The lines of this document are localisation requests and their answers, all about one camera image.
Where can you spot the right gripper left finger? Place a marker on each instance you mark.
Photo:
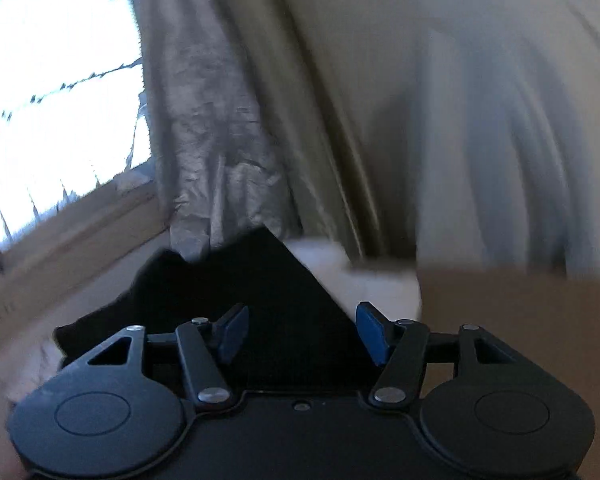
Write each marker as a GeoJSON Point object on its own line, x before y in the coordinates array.
{"type": "Point", "coordinates": [102, 417]}

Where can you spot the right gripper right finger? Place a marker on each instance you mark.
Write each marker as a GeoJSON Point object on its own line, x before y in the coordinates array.
{"type": "Point", "coordinates": [478, 406]}

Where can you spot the black garment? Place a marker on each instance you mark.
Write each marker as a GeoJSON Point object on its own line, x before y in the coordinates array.
{"type": "Point", "coordinates": [299, 340]}

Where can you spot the folded white black clothes stack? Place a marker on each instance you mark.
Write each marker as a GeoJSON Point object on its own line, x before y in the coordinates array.
{"type": "Point", "coordinates": [27, 356]}

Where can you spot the white hanging sheet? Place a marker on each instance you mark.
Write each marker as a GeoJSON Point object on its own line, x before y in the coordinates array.
{"type": "Point", "coordinates": [478, 122]}

